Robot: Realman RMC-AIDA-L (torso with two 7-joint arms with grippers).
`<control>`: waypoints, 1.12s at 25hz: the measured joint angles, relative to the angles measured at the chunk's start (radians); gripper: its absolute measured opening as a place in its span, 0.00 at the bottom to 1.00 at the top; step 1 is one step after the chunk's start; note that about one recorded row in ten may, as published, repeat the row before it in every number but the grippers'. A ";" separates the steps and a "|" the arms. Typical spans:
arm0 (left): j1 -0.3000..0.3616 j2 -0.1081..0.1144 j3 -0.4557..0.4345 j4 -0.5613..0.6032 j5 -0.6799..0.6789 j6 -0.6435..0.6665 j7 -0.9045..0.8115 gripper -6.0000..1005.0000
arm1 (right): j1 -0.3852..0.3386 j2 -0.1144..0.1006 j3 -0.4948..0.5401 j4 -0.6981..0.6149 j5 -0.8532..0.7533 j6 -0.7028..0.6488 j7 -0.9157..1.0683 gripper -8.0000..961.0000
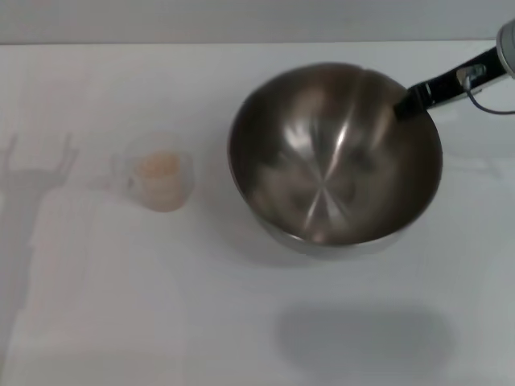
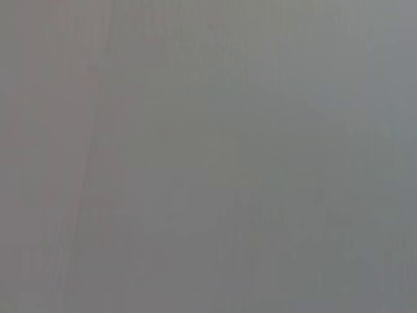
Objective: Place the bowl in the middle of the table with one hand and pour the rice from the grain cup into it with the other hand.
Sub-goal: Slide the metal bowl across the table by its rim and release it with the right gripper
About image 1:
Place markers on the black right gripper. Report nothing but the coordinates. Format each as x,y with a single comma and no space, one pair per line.
450,80

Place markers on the stainless steel mixing bowl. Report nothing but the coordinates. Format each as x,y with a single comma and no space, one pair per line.
322,169

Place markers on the transparent plastic measuring cup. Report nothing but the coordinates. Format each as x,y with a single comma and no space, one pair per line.
122,169

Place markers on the silver cylindrical connector plug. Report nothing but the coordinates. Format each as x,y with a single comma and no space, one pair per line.
471,74

